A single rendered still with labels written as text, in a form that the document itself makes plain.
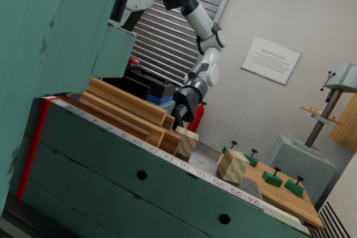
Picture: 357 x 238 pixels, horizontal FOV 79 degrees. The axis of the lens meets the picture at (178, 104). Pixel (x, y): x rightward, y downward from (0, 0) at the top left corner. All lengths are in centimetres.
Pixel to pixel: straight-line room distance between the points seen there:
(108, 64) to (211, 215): 22
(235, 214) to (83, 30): 22
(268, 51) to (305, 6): 69
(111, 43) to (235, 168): 28
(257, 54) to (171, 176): 303
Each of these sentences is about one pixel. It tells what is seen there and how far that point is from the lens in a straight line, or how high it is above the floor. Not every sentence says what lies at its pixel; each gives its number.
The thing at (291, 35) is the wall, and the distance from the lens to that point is 331.
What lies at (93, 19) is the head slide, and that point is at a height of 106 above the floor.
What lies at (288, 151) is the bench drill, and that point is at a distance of 232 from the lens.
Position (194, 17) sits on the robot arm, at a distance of 101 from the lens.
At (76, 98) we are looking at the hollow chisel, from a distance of 33.
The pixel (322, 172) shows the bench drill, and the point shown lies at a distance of 241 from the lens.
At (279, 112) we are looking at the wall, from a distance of 324.
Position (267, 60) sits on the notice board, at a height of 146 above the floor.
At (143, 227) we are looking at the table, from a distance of 29.
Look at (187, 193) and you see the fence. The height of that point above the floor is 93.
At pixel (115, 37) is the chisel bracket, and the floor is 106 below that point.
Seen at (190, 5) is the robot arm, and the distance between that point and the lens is 99.
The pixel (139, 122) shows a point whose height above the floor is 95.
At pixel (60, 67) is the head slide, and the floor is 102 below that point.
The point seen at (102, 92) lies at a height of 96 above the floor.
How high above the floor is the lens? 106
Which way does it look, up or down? 12 degrees down
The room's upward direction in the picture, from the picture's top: 23 degrees clockwise
